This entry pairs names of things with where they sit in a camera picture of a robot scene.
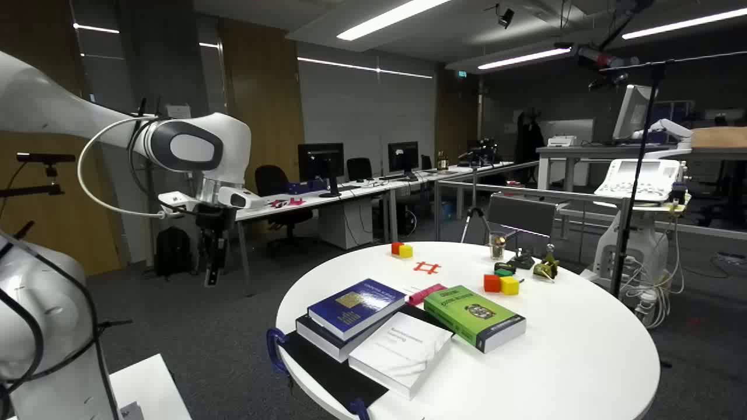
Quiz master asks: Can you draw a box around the dark network-print book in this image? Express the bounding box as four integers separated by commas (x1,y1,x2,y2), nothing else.
293,312,370,365

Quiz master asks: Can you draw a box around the tall black stand pole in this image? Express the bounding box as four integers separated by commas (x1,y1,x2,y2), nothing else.
598,60,673,298

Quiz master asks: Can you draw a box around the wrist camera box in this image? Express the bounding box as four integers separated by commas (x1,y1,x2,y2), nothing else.
160,189,205,216

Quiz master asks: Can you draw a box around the ceiling strip light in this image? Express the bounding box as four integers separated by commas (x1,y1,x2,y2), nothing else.
334,0,454,43
298,53,436,82
477,43,574,71
71,20,122,36
620,4,747,41

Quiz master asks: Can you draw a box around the black ceiling camera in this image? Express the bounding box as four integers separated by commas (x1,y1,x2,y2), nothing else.
492,3,519,31

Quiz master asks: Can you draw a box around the blue table clamp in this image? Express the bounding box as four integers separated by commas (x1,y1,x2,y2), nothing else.
264,325,293,376
347,395,375,420

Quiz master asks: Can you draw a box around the black camera tripod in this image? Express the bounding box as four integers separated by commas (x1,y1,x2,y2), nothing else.
459,159,495,245

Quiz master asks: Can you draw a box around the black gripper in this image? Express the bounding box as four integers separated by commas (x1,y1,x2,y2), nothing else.
195,203,239,286

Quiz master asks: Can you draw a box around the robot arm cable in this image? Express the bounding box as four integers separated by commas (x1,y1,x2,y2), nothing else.
76,115,172,221

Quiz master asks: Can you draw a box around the black computer monitor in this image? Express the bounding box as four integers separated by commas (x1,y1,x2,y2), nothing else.
385,139,422,181
298,139,349,197

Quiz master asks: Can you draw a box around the dark toy figure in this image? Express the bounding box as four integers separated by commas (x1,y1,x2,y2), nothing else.
532,245,564,281

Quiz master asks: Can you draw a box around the dark hanging coat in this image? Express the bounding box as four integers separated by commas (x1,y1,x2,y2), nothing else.
511,106,547,186

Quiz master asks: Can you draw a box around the white robot base platform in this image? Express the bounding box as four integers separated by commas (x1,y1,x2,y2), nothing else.
107,353,195,420

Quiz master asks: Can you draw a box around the white book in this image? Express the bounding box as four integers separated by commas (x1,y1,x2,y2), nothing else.
347,311,455,402

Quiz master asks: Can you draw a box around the white ultrasound machine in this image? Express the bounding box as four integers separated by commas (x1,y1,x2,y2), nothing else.
581,78,696,328

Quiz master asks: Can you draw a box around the green book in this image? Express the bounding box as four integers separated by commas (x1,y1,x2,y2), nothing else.
422,281,527,355

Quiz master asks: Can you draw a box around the blue hardcover book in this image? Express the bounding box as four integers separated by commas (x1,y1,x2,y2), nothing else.
305,276,408,343

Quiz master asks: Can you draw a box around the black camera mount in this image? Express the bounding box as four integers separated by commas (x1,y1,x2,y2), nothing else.
0,150,80,200

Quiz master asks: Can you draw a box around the pink flat book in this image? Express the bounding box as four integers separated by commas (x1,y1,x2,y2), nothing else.
407,281,448,311

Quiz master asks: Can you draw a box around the black backpack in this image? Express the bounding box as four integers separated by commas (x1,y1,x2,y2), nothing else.
152,223,195,280

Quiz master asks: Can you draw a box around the cardboard box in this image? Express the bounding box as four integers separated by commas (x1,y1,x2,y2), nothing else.
690,123,747,152

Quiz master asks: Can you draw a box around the long white office desk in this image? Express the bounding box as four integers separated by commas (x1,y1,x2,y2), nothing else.
232,159,539,294

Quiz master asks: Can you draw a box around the white whiteboard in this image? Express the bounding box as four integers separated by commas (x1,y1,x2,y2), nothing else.
537,116,598,192

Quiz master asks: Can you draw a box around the metal railing frame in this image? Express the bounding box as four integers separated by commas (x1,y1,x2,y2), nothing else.
440,141,696,242

